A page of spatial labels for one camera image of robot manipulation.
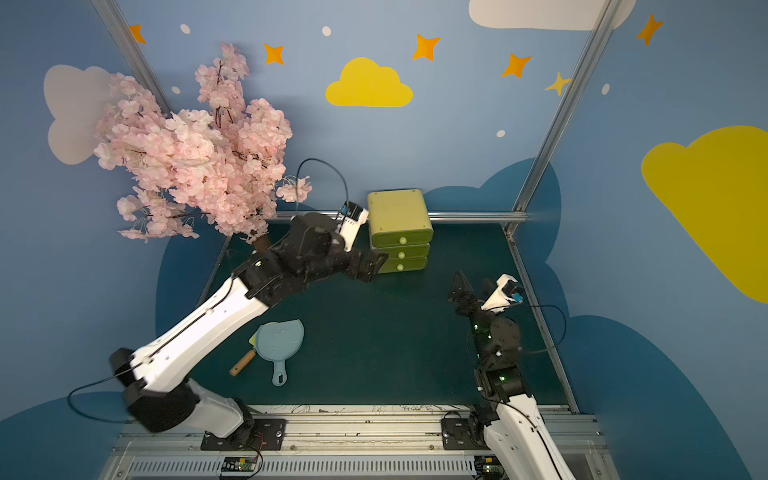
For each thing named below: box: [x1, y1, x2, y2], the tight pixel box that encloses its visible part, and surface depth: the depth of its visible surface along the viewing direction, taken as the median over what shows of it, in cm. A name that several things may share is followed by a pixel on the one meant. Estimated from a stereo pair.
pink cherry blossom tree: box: [94, 43, 313, 247], surface depth 67 cm
